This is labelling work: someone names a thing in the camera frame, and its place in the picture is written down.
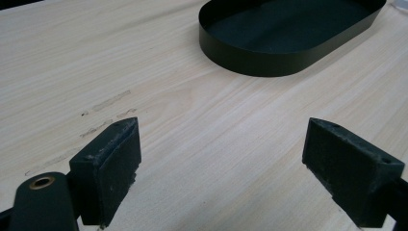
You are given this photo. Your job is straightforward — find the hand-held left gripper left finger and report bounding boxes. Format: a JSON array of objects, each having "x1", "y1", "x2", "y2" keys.
[{"x1": 68, "y1": 116, "x2": 142, "y2": 229}]

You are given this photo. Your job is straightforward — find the clear plastic object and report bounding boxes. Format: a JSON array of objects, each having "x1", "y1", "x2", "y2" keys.
[{"x1": 392, "y1": 0, "x2": 408, "y2": 13}]

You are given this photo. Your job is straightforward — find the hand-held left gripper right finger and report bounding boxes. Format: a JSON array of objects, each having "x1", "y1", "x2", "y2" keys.
[{"x1": 301, "y1": 116, "x2": 406, "y2": 229}]

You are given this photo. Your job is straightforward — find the black oval tray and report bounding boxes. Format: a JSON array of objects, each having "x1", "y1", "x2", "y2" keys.
[{"x1": 198, "y1": 0, "x2": 388, "y2": 78}]

